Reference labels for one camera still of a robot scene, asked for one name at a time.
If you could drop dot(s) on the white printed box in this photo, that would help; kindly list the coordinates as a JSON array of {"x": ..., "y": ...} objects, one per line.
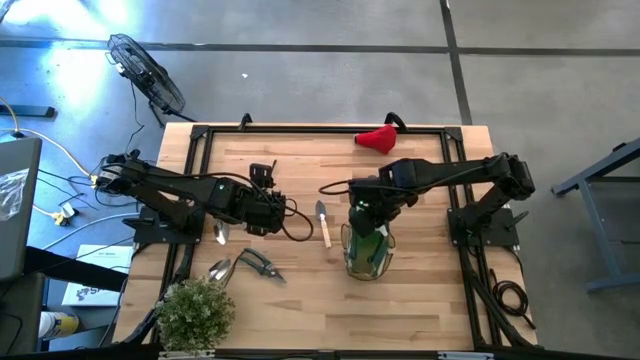
[{"x": 105, "y": 260}]

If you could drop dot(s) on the black floor bar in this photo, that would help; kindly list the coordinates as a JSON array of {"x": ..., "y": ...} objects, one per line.
[{"x": 27, "y": 111}]

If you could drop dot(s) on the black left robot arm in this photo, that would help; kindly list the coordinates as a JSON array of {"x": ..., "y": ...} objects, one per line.
[{"x": 165, "y": 187}]

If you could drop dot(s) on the yellow white can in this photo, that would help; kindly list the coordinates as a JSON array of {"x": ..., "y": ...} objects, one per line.
[{"x": 57, "y": 325}]

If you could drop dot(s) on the black floor fan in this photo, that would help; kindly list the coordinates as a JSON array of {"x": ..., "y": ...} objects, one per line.
[{"x": 147, "y": 75}]

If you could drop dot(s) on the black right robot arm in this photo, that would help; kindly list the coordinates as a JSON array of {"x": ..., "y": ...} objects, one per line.
[{"x": 450, "y": 172}]

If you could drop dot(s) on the blue metal table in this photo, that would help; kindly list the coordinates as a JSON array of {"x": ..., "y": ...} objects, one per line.
[{"x": 595, "y": 167}]

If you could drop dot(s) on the yellow power plug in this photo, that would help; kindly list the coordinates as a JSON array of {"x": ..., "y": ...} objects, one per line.
[{"x": 64, "y": 216}]

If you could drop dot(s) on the artificial plant black pot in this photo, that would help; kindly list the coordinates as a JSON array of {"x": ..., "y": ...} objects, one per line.
[{"x": 195, "y": 315}]

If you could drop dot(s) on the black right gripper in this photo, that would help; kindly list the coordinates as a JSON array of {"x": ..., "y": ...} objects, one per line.
[{"x": 370, "y": 210}]

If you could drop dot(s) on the wide steel trowel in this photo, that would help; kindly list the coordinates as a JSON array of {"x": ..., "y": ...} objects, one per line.
[{"x": 219, "y": 270}]

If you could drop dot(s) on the grey desk top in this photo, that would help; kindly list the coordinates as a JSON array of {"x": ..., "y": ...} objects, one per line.
[{"x": 20, "y": 250}]

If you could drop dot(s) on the green pruning shears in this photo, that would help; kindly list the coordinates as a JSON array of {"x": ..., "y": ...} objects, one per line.
[{"x": 260, "y": 262}]

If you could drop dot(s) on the clear plastic bag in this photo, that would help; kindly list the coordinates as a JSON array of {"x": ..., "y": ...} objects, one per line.
[{"x": 11, "y": 192}]

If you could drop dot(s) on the red gardening glove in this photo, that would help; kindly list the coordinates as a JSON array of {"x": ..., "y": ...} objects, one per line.
[{"x": 380, "y": 139}]

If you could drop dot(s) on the beige green gardening bag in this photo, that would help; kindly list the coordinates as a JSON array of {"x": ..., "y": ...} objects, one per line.
[{"x": 367, "y": 260}]

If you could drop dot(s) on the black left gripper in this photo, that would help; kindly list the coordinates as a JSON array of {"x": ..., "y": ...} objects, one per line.
[{"x": 262, "y": 210}]

